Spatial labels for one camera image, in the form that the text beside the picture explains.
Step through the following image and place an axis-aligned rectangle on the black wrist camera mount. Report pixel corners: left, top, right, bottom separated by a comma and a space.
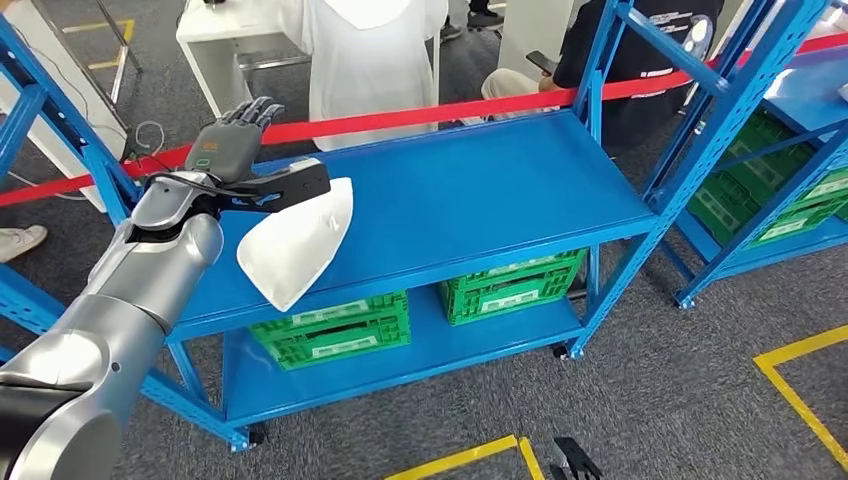
548, 437, 605, 480
215, 157, 332, 215

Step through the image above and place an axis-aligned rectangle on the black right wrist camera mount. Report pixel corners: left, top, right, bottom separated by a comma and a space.
548, 437, 605, 480

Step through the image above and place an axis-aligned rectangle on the white curved plastic part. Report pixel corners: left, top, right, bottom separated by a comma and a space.
236, 176, 355, 313

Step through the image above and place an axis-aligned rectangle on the white cabinet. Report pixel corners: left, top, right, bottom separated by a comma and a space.
496, 0, 576, 82

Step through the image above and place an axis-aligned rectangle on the blue metal shelf rack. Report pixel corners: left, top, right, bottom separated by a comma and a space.
672, 39, 848, 311
0, 0, 826, 455

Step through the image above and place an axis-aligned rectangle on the white panel board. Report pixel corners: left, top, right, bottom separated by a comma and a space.
0, 0, 128, 215

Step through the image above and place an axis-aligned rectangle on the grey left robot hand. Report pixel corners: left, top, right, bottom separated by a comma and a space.
184, 96, 286, 185

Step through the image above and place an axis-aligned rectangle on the person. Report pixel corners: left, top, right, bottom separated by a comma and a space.
480, 0, 727, 157
439, 0, 506, 42
0, 225, 49, 264

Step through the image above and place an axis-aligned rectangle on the white table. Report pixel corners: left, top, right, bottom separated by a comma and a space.
175, 0, 314, 121

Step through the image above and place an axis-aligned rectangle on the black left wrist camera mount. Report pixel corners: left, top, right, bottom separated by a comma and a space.
215, 157, 332, 215

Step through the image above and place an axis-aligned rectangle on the chrome metal frame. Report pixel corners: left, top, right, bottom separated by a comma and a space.
92, 0, 144, 105

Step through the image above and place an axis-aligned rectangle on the red barrier tape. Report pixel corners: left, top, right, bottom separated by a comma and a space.
0, 31, 848, 208

